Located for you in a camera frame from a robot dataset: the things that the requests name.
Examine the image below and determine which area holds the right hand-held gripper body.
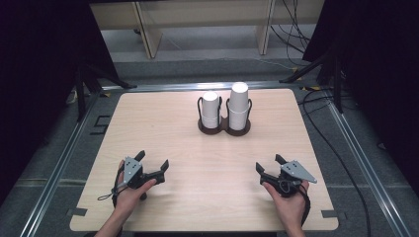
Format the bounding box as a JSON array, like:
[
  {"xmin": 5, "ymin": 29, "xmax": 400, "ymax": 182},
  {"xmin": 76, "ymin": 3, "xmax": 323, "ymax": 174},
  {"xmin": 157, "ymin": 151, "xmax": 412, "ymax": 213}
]
[{"xmin": 260, "ymin": 159, "xmax": 318, "ymax": 198}]

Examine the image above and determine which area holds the long black floor cable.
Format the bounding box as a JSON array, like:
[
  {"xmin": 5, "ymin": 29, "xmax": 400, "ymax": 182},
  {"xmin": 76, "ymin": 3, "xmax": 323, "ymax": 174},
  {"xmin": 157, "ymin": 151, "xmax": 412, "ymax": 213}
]
[{"xmin": 296, "ymin": 88, "xmax": 373, "ymax": 237}]

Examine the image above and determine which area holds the short stack of white paper cups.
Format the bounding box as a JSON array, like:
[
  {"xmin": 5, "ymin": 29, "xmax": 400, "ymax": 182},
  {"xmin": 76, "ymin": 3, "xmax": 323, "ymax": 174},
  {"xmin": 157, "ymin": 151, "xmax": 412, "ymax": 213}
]
[{"xmin": 201, "ymin": 91, "xmax": 221, "ymax": 129}]

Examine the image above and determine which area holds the black tripod stand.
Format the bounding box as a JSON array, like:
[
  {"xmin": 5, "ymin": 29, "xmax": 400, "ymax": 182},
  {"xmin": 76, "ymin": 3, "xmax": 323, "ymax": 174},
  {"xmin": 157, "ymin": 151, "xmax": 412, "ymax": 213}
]
[
  {"xmin": 74, "ymin": 61, "xmax": 138, "ymax": 123},
  {"xmin": 279, "ymin": 48, "xmax": 344, "ymax": 115}
]

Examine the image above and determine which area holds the beige wooden furniture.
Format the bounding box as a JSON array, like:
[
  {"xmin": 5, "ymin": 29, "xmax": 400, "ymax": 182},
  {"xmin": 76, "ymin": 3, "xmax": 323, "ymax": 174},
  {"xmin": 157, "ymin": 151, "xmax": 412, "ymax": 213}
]
[{"xmin": 89, "ymin": 0, "xmax": 326, "ymax": 60}]

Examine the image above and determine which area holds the black wrist strap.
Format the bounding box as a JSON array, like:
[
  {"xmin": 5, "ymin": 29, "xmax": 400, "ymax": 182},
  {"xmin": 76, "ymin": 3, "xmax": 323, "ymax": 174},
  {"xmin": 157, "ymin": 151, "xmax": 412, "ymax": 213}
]
[
  {"xmin": 97, "ymin": 163, "xmax": 126, "ymax": 209},
  {"xmin": 297, "ymin": 189, "xmax": 312, "ymax": 228}
]

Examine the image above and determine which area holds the tall stack of white paper cups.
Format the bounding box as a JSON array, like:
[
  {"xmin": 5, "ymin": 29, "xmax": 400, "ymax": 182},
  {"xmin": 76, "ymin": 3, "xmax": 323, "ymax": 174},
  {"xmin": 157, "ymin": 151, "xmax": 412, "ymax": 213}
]
[{"xmin": 227, "ymin": 81, "xmax": 250, "ymax": 131}]

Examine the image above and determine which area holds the black curtain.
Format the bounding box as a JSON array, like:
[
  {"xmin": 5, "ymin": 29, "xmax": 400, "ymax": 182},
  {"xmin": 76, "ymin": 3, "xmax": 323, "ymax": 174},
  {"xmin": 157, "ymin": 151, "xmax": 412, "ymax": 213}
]
[
  {"xmin": 301, "ymin": 0, "xmax": 419, "ymax": 198},
  {"xmin": 0, "ymin": 0, "xmax": 121, "ymax": 206}
]

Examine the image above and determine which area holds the dark brown double cup holder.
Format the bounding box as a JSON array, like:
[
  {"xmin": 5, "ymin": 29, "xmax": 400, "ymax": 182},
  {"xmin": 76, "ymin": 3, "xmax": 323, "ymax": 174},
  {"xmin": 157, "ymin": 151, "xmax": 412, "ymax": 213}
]
[{"xmin": 197, "ymin": 96, "xmax": 253, "ymax": 137}]

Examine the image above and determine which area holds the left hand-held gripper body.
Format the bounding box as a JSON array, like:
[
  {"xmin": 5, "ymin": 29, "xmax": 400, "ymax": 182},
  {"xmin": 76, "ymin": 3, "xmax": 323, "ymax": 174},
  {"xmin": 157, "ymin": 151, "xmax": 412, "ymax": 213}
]
[{"xmin": 116, "ymin": 156, "xmax": 166, "ymax": 200}]

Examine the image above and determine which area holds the thin white cable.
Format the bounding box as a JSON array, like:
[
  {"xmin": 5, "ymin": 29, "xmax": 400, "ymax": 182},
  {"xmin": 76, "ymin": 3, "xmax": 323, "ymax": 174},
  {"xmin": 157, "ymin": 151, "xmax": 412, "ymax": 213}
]
[{"xmin": 226, "ymin": 56, "xmax": 294, "ymax": 72}]

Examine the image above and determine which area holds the person's left hand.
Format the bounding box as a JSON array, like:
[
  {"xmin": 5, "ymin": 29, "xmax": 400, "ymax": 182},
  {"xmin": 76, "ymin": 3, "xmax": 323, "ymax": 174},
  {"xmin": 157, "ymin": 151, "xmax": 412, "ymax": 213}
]
[{"xmin": 113, "ymin": 159, "xmax": 158, "ymax": 215}]

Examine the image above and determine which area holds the bundle of black cables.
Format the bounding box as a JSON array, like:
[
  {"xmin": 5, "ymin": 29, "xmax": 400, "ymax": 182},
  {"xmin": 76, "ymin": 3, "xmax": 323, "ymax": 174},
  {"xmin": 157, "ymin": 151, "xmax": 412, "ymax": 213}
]
[{"xmin": 270, "ymin": 0, "xmax": 313, "ymax": 56}]

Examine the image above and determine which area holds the metal floor rail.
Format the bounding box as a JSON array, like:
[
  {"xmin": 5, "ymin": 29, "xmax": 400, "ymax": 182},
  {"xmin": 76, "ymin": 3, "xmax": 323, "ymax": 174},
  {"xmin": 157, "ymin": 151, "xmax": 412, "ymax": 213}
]
[
  {"xmin": 19, "ymin": 89, "xmax": 104, "ymax": 237},
  {"xmin": 325, "ymin": 97, "xmax": 413, "ymax": 237}
]

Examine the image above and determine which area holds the person's right hand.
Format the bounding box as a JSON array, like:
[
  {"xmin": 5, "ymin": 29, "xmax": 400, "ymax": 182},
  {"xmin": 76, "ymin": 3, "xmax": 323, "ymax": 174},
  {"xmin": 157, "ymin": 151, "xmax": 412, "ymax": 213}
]
[{"xmin": 262, "ymin": 180, "xmax": 311, "ymax": 228}]

